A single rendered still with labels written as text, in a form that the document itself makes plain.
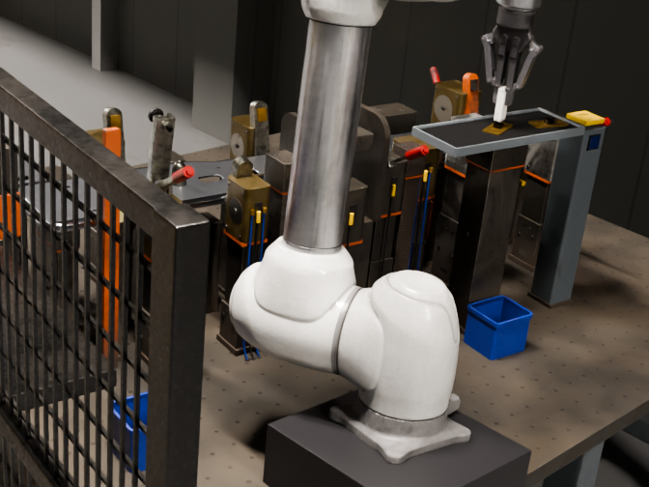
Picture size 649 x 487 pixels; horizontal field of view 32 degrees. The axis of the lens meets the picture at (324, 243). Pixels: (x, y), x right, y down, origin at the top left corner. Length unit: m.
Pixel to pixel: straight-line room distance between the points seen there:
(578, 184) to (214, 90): 3.21
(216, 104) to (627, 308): 3.18
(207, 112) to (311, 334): 3.83
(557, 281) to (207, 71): 3.20
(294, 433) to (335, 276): 0.27
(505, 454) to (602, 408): 0.46
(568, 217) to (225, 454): 1.01
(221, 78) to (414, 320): 3.79
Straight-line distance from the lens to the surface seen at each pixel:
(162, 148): 2.11
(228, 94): 5.45
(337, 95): 1.77
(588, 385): 2.41
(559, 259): 2.63
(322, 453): 1.84
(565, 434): 2.23
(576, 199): 2.59
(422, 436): 1.88
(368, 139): 2.25
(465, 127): 2.36
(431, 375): 1.82
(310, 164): 1.80
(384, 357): 1.81
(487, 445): 1.94
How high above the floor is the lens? 1.89
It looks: 25 degrees down
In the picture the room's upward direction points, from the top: 6 degrees clockwise
